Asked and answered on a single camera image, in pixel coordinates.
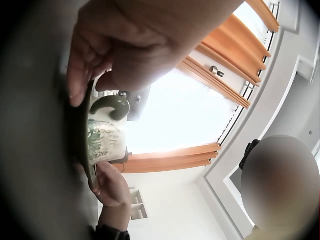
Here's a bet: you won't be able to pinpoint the person's left hand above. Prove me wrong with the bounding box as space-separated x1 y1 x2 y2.
67 0 247 107

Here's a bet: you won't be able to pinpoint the person's right thumb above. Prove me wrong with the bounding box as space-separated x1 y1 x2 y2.
96 162 125 181

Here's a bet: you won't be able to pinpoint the person's right hand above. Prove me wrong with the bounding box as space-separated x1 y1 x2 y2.
91 161 132 208

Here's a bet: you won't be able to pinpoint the bright window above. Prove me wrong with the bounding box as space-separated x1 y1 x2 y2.
125 0 272 157

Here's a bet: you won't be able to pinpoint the leaf print mug green handle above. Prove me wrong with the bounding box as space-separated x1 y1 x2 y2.
86 96 131 166

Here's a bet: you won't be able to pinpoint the dark green saucer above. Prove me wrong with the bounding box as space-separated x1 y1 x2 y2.
67 77 101 190

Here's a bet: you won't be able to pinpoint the orange pleated curtain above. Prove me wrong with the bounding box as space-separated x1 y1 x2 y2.
110 143 222 173
179 0 280 109

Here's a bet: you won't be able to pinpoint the person's left thumb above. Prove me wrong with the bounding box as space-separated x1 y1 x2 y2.
96 44 179 92

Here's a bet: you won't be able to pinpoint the person's left fingers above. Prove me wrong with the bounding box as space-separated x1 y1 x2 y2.
67 37 113 107

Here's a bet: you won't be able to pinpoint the black curtain rail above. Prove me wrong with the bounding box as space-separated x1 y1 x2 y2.
204 0 281 167

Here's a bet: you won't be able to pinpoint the metal knob fitting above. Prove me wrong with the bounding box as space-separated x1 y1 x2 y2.
209 65 224 76

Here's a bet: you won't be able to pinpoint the person's right fingers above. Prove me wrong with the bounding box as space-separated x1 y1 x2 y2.
91 184 102 200

